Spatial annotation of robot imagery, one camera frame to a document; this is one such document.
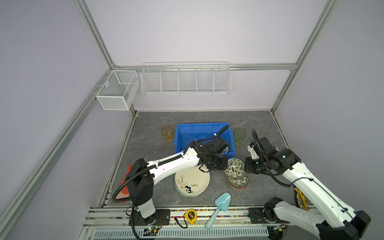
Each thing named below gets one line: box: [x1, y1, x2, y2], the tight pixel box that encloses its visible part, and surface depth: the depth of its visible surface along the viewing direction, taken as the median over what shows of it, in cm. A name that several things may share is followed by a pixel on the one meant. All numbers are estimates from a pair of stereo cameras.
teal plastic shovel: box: [205, 192, 231, 230], surface depth 79 cm
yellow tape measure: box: [184, 208, 198, 225], surface depth 74 cm
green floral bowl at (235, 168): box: [223, 158, 246, 180], surface depth 79 cm
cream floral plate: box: [175, 165, 211, 195], surface depth 84 cm
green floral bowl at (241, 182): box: [227, 171, 251, 189], surface depth 82 cm
